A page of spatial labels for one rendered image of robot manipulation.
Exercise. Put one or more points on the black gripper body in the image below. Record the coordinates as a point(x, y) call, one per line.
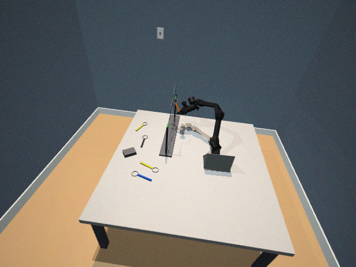
point(186, 109)

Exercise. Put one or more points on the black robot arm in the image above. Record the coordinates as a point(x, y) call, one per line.
point(219, 115)

